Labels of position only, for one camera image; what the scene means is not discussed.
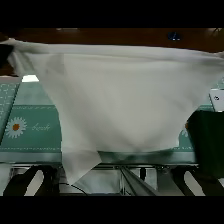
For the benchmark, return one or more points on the white shirt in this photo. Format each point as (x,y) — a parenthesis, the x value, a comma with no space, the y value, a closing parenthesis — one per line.
(126,100)

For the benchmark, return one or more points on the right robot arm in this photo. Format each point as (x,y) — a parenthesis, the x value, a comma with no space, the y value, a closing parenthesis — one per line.
(208,143)

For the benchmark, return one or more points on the silver frame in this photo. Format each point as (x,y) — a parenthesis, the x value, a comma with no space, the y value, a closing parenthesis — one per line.
(136,185)

